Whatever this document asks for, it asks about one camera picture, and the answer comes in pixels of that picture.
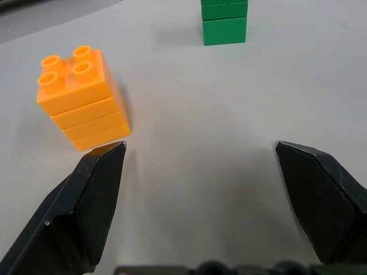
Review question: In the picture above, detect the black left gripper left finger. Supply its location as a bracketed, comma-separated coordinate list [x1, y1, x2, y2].
[0, 141, 127, 275]

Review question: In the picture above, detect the orange brick stack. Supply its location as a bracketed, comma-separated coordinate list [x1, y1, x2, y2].
[36, 45, 132, 151]

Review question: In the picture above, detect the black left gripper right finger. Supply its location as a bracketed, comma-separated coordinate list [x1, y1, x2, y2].
[275, 140, 367, 265]

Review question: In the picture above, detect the green brick stack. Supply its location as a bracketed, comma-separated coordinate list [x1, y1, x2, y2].
[200, 0, 249, 46]

